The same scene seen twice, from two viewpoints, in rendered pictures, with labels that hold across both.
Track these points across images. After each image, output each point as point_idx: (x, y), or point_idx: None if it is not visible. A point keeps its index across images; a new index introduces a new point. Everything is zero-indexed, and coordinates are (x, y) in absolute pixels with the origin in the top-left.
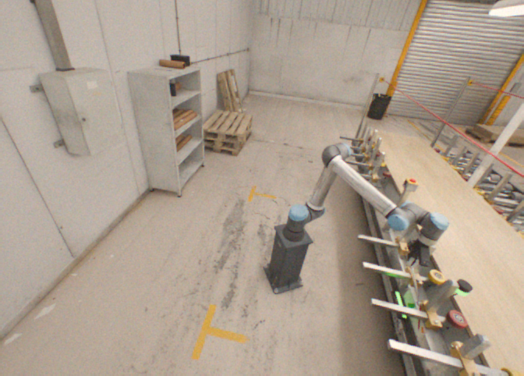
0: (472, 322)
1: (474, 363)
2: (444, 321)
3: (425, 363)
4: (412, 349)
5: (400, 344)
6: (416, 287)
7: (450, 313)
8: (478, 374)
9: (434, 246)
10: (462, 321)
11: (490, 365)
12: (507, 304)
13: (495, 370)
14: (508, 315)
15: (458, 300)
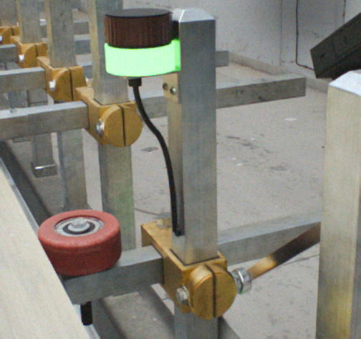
0: (11, 244)
1: (87, 97)
2: (123, 255)
3: (147, 301)
4: (248, 82)
5: (278, 79)
6: (288, 243)
7: (116, 222)
8: (89, 79)
9: (349, 72)
10: (64, 225)
11: (1, 175)
12: None
13: (23, 112)
14: None
15: (48, 299)
